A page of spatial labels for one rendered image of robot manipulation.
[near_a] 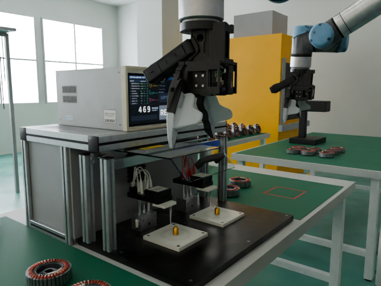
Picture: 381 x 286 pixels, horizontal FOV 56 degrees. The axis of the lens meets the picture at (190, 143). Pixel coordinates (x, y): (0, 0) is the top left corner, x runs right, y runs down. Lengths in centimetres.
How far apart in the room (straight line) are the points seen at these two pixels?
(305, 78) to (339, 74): 500
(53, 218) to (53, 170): 17
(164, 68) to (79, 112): 75
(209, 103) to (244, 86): 430
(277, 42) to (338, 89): 196
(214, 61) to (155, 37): 474
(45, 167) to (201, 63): 86
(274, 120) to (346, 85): 195
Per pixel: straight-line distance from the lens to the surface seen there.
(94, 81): 126
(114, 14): 954
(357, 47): 637
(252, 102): 489
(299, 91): 141
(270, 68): 479
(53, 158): 127
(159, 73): 63
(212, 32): 59
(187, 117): 56
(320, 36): 123
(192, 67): 58
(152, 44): 532
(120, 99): 116
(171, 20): 539
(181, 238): 117
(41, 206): 138
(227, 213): 139
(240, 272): 106
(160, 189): 119
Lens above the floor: 124
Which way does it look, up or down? 8 degrees down
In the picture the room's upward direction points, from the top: straight up
